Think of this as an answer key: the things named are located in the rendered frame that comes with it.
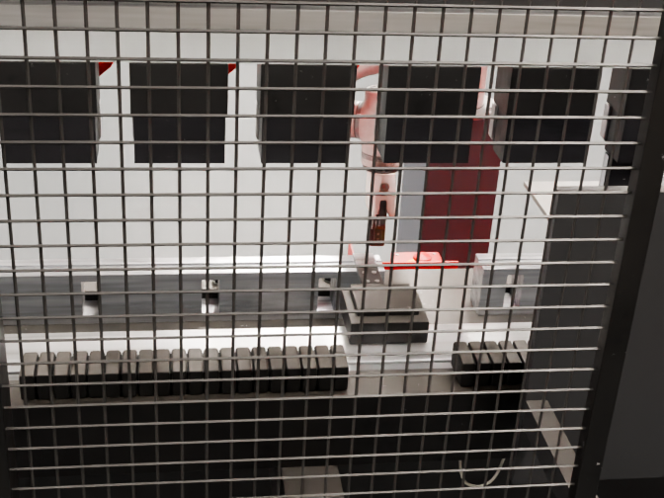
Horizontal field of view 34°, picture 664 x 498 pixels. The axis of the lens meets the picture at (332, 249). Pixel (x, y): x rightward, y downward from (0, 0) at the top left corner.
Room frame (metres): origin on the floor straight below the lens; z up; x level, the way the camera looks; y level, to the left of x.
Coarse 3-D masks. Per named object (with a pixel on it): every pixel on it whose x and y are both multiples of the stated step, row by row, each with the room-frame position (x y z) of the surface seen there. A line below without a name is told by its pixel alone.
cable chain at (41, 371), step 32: (32, 352) 1.24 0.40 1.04; (64, 352) 1.25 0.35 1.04; (96, 352) 1.25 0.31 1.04; (160, 352) 1.26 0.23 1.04; (192, 352) 1.27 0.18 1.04; (224, 352) 1.27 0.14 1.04; (256, 352) 1.28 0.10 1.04; (288, 352) 1.28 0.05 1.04; (320, 352) 1.29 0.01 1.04; (96, 384) 1.20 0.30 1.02; (160, 384) 1.21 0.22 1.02; (192, 384) 1.22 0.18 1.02; (224, 384) 1.23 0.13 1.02; (288, 384) 1.24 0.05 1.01; (320, 384) 1.25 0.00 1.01
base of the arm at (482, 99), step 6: (486, 66) 2.43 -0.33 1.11; (486, 72) 2.43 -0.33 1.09; (480, 78) 2.41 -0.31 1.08; (486, 78) 2.44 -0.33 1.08; (480, 84) 2.41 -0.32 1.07; (480, 96) 2.42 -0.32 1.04; (486, 96) 2.51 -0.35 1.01; (480, 102) 2.42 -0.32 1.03; (486, 102) 2.47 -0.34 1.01; (480, 108) 2.42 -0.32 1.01; (480, 114) 2.38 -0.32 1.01; (474, 120) 2.37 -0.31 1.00
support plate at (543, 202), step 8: (528, 184) 2.02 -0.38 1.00; (536, 184) 2.02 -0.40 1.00; (544, 184) 2.02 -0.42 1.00; (552, 184) 2.02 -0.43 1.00; (560, 184) 2.03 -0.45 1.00; (568, 184) 2.03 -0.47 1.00; (576, 184) 2.03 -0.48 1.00; (584, 184) 2.03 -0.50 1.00; (592, 184) 2.04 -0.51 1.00; (536, 200) 1.95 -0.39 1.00; (544, 200) 1.94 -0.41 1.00; (544, 208) 1.90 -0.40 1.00
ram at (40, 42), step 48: (0, 48) 1.56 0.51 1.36; (48, 48) 1.57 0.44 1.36; (96, 48) 1.58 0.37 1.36; (144, 48) 1.60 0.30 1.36; (192, 48) 1.61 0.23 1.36; (240, 48) 1.62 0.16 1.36; (288, 48) 1.63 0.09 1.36; (336, 48) 1.64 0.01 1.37; (384, 48) 1.65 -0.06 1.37; (432, 48) 1.67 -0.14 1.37; (480, 48) 1.68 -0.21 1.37; (528, 48) 1.69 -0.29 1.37; (624, 48) 1.72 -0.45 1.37
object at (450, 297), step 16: (400, 272) 1.85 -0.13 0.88; (432, 272) 1.85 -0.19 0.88; (448, 272) 1.86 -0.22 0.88; (464, 272) 1.86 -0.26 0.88; (432, 304) 1.73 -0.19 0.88; (448, 304) 1.73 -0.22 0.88; (464, 304) 1.74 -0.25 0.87; (240, 320) 1.63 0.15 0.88; (256, 320) 1.63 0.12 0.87; (272, 320) 1.64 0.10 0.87; (288, 320) 1.64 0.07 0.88; (304, 320) 1.64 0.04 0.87; (320, 320) 1.65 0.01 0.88; (432, 320) 1.67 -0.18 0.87; (448, 320) 1.68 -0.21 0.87; (464, 320) 1.68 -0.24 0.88; (480, 320) 1.68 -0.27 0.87; (496, 320) 1.69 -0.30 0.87; (512, 320) 1.69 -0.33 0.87; (528, 320) 1.69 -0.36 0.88
